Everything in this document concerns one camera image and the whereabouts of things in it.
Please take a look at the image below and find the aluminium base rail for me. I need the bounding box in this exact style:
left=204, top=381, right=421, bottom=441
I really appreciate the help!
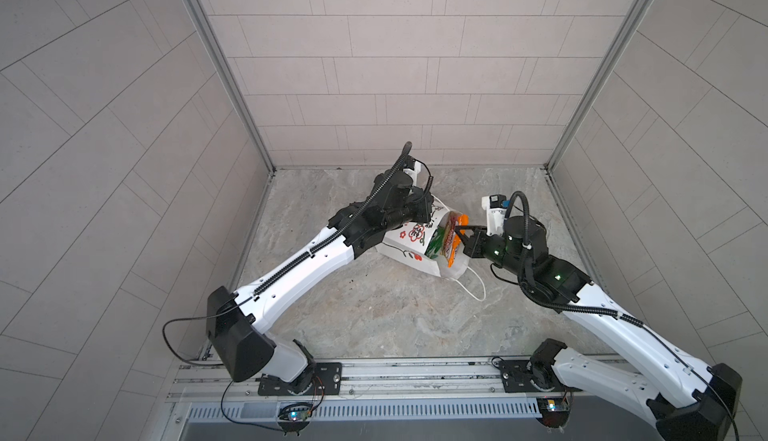
left=167, top=353, right=661, bottom=403

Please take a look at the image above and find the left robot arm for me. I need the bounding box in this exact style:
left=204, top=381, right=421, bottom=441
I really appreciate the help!
left=205, top=161, right=434, bottom=392

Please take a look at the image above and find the orange Fox's fruits candy bag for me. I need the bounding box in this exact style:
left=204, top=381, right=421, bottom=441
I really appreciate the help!
left=442, top=211, right=469, bottom=267

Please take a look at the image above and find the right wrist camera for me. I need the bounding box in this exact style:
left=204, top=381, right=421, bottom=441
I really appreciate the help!
left=481, top=194, right=509, bottom=236

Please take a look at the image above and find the green Fox's spring tea bag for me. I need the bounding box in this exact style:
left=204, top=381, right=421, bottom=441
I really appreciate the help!
left=425, top=226, right=445, bottom=259

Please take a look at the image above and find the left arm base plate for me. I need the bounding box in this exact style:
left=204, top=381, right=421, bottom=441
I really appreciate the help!
left=258, top=362, right=342, bottom=396

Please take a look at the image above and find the left controller board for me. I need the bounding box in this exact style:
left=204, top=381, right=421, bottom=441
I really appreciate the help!
left=277, top=402, right=314, bottom=424

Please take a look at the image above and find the controller board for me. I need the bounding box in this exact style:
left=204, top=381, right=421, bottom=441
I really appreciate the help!
left=536, top=397, right=570, bottom=429
left=277, top=402, right=314, bottom=424

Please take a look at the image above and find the white flowered paper bag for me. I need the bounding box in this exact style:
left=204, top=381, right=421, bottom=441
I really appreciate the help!
left=376, top=198, right=487, bottom=302

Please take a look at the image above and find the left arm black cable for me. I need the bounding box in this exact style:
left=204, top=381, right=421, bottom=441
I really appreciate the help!
left=161, top=140, right=433, bottom=367

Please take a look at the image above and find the right controller board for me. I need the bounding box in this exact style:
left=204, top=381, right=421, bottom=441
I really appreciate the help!
left=536, top=397, right=570, bottom=429

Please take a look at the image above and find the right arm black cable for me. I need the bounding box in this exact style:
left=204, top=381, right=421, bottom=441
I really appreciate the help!
left=488, top=190, right=740, bottom=441

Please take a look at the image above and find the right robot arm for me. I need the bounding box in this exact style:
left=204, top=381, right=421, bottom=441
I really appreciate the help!
left=454, top=216, right=743, bottom=440

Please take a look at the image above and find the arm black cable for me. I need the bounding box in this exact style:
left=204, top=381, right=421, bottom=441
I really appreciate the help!
left=488, top=190, right=740, bottom=441
left=161, top=140, right=433, bottom=367

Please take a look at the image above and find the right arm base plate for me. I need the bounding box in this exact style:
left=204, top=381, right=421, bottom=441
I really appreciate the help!
left=491, top=357, right=566, bottom=393

